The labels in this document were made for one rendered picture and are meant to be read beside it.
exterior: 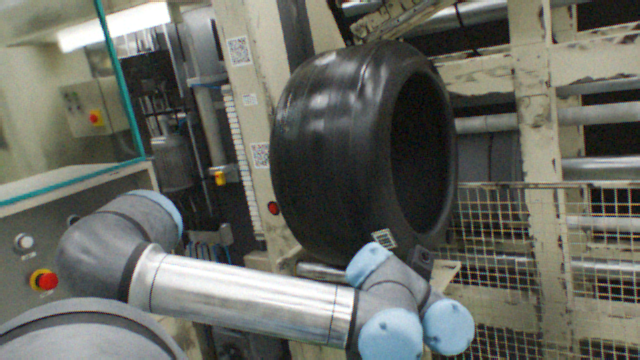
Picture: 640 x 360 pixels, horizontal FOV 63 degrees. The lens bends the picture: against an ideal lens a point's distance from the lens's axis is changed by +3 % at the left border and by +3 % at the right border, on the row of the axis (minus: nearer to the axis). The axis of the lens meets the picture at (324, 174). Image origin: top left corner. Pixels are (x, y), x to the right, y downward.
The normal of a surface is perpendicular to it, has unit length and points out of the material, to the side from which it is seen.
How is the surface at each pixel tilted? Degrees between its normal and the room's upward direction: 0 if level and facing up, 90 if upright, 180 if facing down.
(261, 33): 90
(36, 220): 90
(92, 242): 30
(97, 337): 25
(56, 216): 90
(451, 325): 75
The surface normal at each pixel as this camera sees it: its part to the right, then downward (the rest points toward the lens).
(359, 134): 0.15, -0.09
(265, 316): -0.07, 0.15
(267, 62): 0.83, -0.02
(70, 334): 0.07, -0.99
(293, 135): -0.56, -0.14
